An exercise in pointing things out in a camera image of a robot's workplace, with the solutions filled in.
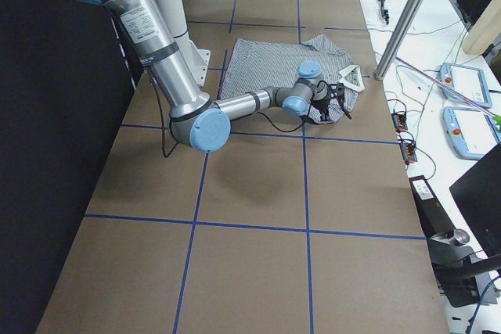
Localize near blue teach pendant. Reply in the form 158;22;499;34
442;106;500;160

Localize far blue teach pendant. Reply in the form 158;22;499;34
437;63;492;109

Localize metal reacher grabber tool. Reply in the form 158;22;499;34
395;56;501;127

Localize aluminium frame post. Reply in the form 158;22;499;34
374;0;423;81

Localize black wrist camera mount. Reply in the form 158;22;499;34
328;82;345;102

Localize striped polo shirt white collar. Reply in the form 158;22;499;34
216;34;365;124

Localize orange grey usb hub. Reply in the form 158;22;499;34
399;139;417;166
391;112;408;133

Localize black box with white label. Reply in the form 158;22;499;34
409;175;455;238

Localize blue teach pendant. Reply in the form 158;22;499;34
442;106;500;160
437;63;492;109

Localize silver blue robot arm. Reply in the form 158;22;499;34
78;0;333;153

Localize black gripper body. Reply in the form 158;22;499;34
312;85;337;112

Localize black computer monitor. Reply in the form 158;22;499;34
449;146;500;256

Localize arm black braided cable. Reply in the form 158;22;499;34
258;80;353;134

